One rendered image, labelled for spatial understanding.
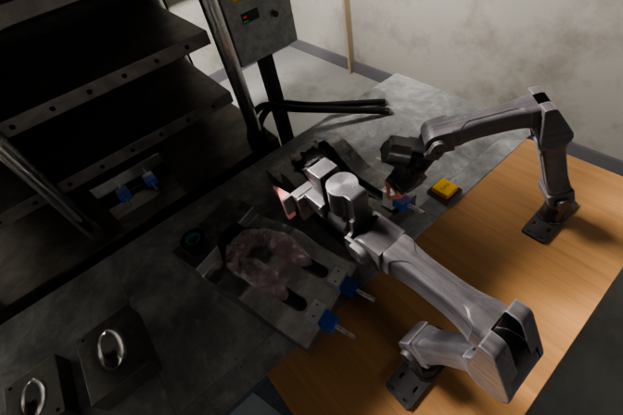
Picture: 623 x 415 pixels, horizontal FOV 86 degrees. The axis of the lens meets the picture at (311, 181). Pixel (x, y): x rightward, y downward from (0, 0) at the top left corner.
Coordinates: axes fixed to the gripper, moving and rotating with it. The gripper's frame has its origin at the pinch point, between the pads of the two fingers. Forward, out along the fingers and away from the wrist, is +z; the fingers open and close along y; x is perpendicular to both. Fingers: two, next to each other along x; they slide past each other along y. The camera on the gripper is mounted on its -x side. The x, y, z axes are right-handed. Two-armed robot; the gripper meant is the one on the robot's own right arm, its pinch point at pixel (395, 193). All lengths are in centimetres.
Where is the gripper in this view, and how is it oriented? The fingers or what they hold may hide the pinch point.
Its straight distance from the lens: 103.5
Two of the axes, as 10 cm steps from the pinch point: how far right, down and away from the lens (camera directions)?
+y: -7.8, 4.2, -4.6
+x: 5.9, 7.3, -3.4
